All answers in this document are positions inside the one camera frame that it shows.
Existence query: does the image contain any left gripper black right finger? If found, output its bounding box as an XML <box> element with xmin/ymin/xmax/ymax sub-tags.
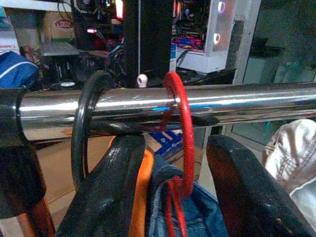
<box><xmin>205</xmin><ymin>134</ymin><xmax>314</xmax><ymax>237</ymax></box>

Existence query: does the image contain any blue white bag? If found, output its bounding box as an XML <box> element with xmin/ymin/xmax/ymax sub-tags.
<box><xmin>0</xmin><ymin>50</ymin><xmax>40</xmax><ymax>90</ymax></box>

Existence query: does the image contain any white computer case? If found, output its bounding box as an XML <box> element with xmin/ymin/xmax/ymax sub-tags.
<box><xmin>169</xmin><ymin>0</ymin><xmax>238</xmax><ymax>74</ymax></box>

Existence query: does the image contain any blue denim garment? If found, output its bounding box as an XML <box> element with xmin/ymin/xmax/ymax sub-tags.
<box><xmin>145</xmin><ymin>153</ymin><xmax>230</xmax><ymax>237</ymax></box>

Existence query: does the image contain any brown cardboard box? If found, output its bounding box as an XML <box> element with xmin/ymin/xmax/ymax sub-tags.
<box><xmin>42</xmin><ymin>11</ymin><xmax>76</xmax><ymax>44</ymax></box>

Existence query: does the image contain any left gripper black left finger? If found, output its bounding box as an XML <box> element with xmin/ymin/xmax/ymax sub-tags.
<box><xmin>55</xmin><ymin>134</ymin><xmax>147</xmax><ymax>237</ymax></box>

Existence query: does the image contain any blue printed box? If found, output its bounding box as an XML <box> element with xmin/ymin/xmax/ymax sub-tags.
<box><xmin>147</xmin><ymin>129</ymin><xmax>185</xmax><ymax>162</ymax></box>

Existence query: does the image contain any plain orange garment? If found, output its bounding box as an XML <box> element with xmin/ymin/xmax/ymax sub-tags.
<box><xmin>17</xmin><ymin>196</ymin><xmax>57</xmax><ymax>237</ymax></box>

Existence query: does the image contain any black computer tower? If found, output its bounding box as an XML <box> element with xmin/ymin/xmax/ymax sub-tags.
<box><xmin>71</xmin><ymin>0</ymin><xmax>174</xmax><ymax>87</ymax></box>

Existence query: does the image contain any white stitched garment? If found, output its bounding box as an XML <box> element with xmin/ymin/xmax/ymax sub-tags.
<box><xmin>261</xmin><ymin>118</ymin><xmax>316</xmax><ymax>230</ymax></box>

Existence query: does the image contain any small white figure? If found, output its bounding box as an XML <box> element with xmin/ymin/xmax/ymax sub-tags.
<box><xmin>136</xmin><ymin>73</ymin><xmax>149</xmax><ymax>89</ymax></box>

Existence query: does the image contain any chrome clothes rail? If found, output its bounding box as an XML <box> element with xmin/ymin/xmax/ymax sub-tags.
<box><xmin>16</xmin><ymin>81</ymin><xmax>316</xmax><ymax>138</ymax></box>

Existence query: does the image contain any red velvet hanger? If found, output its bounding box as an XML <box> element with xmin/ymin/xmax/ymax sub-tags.
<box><xmin>158</xmin><ymin>71</ymin><xmax>196</xmax><ymax>237</ymax></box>

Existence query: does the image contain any black hanger hook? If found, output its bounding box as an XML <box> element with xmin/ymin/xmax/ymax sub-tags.
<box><xmin>70</xmin><ymin>70</ymin><xmax>116</xmax><ymax>191</ymax></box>

